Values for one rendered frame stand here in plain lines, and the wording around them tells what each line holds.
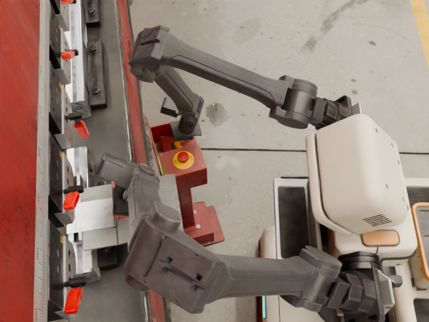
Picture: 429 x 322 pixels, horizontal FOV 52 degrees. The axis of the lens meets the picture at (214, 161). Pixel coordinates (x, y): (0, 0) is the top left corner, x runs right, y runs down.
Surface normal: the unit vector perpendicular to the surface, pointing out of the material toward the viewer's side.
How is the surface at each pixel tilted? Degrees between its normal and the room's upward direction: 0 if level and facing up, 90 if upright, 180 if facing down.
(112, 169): 40
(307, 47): 0
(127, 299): 0
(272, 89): 32
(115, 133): 0
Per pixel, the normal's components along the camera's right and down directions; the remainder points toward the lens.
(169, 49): 0.32, -0.06
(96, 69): 0.00, -0.50
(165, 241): -0.31, -0.05
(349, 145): -0.68, -0.38
